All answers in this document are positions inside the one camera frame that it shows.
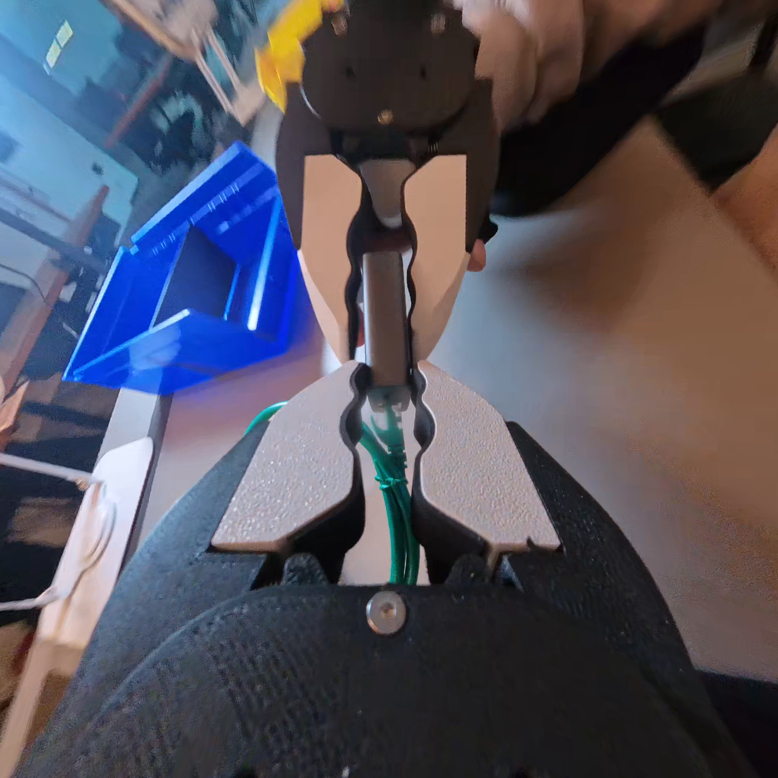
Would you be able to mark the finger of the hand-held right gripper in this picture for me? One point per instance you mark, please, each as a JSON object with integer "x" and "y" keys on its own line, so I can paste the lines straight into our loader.
{"x": 325, "y": 243}
{"x": 440, "y": 243}

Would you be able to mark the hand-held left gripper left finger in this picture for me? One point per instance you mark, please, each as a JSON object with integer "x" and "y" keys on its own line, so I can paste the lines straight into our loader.
{"x": 285, "y": 480}

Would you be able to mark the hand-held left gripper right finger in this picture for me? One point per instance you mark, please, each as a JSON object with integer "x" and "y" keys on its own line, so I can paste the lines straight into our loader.
{"x": 480, "y": 480}

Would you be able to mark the black ethernet adapter box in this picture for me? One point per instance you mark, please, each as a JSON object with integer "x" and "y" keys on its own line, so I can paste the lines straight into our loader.
{"x": 385, "y": 316}

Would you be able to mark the person's right hand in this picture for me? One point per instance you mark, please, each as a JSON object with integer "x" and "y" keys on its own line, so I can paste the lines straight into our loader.
{"x": 529, "y": 54}

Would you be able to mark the yellow plastic bin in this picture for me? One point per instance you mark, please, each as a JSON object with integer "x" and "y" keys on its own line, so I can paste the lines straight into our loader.
{"x": 282, "y": 54}

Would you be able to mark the blue plastic bin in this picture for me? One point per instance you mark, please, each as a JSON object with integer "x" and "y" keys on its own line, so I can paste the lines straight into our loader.
{"x": 182, "y": 273}

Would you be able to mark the wooden easel display board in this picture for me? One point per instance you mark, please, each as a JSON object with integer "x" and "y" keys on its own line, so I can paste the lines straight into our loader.
{"x": 182, "y": 18}

